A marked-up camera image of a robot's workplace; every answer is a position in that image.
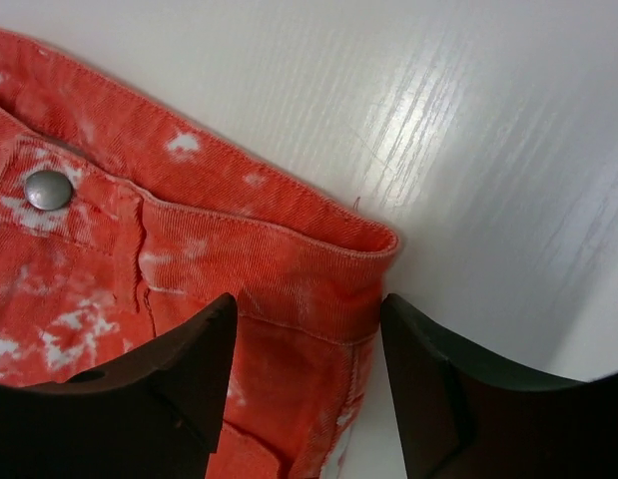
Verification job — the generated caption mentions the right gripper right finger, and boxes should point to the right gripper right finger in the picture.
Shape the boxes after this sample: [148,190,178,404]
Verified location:
[380,294,618,478]

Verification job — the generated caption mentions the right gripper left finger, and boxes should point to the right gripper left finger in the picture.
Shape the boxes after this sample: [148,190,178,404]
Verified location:
[0,293,238,478]

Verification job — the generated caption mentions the red white-splattered trousers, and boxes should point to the red white-splattered trousers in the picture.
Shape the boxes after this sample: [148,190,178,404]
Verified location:
[0,30,398,478]

